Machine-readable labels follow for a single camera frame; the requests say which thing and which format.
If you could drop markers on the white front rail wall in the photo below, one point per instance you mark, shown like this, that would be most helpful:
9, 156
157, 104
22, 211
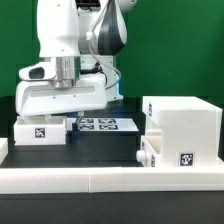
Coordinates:
94, 180

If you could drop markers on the white front drawer with knob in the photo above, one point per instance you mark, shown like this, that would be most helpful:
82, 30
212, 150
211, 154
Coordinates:
149, 154

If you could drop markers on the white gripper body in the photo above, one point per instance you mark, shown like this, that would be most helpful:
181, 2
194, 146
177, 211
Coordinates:
40, 97

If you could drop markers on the marker tag sheet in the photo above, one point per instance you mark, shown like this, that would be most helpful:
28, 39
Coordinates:
108, 124

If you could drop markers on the white drawer cabinet box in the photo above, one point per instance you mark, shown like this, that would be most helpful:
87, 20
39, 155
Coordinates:
189, 129

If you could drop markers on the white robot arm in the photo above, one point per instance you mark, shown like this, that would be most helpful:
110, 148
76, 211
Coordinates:
75, 36

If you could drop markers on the white left rail wall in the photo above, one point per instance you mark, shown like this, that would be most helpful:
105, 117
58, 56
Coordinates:
3, 149

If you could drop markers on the white rail wall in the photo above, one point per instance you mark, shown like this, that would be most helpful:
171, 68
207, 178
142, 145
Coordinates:
94, 180
3, 149

